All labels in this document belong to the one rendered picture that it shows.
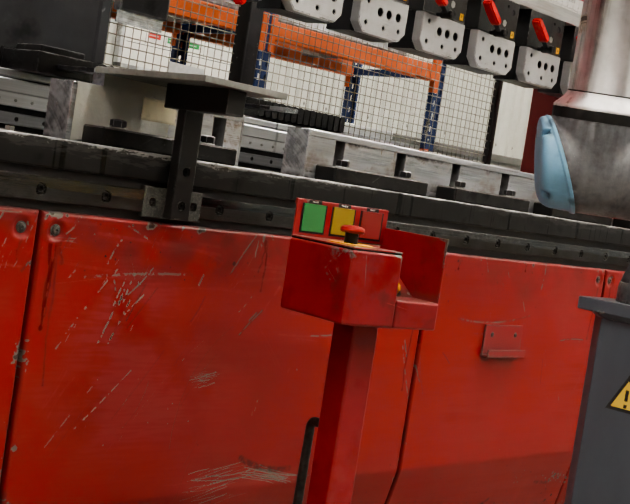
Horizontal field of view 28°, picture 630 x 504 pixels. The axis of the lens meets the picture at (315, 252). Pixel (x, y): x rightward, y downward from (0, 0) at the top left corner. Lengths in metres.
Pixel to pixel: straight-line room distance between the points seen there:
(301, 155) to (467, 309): 0.54
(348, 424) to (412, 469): 0.65
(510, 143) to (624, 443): 8.06
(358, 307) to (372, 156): 0.71
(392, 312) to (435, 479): 0.85
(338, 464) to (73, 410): 0.43
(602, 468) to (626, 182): 0.36
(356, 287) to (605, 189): 0.48
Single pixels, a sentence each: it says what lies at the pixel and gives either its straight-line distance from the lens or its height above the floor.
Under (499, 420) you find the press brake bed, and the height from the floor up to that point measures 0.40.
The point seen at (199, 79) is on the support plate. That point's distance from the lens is 1.89.
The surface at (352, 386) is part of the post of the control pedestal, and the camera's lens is 2.02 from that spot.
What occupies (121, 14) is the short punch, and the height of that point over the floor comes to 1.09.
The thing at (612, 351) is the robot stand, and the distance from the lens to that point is 1.62.
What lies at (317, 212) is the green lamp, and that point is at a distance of 2.04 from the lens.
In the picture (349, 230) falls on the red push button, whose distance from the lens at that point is 1.96.
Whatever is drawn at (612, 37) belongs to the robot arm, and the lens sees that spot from 1.60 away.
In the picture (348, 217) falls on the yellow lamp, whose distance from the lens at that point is 2.08.
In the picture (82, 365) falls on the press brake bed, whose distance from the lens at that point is 1.97.
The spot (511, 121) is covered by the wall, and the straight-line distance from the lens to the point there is 9.61.
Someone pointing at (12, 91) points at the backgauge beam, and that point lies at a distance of 2.29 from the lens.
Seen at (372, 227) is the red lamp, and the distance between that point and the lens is 2.12.
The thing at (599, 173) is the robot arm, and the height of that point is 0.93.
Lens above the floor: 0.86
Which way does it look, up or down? 3 degrees down
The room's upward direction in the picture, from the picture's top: 9 degrees clockwise
